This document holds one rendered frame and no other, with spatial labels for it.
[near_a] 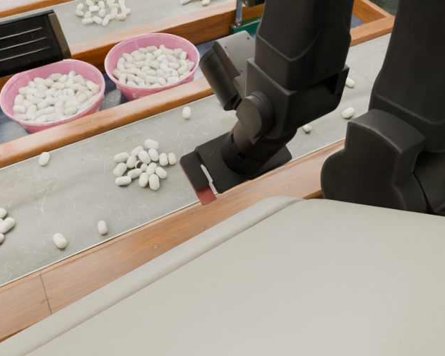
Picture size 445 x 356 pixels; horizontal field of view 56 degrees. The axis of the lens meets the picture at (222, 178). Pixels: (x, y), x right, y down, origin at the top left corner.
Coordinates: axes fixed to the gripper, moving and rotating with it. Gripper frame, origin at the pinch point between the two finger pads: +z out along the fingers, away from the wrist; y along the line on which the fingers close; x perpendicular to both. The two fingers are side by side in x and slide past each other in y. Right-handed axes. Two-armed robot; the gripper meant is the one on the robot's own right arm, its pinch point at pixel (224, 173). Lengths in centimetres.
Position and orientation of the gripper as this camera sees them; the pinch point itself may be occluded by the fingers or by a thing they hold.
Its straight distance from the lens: 60.8
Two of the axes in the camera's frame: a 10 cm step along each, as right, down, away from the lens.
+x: 4.9, 8.6, -1.3
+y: -8.4, 4.2, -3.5
